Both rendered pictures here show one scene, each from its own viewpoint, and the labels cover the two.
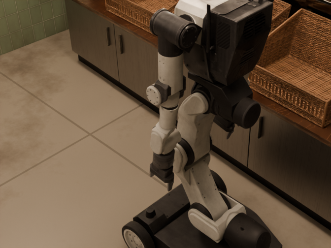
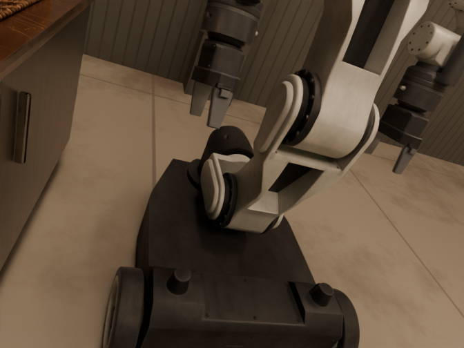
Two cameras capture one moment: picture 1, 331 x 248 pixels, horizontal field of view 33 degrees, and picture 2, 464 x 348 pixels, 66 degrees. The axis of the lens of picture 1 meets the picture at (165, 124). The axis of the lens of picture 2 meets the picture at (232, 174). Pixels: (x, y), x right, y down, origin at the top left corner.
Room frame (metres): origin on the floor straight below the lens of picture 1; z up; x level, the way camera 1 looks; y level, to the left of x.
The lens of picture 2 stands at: (2.64, 0.01, 0.80)
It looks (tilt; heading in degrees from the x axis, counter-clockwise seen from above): 30 degrees down; 199
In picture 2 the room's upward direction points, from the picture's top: 24 degrees clockwise
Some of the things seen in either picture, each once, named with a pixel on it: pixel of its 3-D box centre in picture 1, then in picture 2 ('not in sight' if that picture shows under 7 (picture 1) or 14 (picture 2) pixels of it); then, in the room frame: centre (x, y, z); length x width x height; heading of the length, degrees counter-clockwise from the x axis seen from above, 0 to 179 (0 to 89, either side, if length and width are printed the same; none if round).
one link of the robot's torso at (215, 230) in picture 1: (216, 215); (241, 192); (1.84, -0.22, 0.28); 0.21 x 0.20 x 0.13; 43
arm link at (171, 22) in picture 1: (173, 34); not in sight; (1.71, -0.04, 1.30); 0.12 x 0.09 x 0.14; 42
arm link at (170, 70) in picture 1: (168, 75); not in sight; (1.74, -0.02, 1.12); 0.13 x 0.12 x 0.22; 132
